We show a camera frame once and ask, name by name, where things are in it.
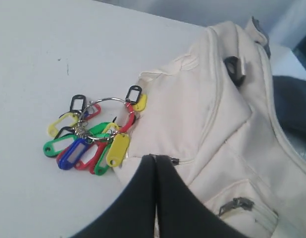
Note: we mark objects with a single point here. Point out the cream fabric duffel bag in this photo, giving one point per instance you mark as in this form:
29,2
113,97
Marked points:
213,110

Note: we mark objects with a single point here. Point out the colourful key tag bunch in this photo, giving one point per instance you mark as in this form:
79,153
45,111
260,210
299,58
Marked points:
100,147

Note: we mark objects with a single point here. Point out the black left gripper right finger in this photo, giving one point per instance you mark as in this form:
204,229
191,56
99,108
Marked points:
180,214

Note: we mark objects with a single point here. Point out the white background curtain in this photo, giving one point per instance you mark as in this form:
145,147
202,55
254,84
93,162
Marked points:
283,20

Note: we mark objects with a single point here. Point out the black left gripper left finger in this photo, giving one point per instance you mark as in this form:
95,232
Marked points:
132,214

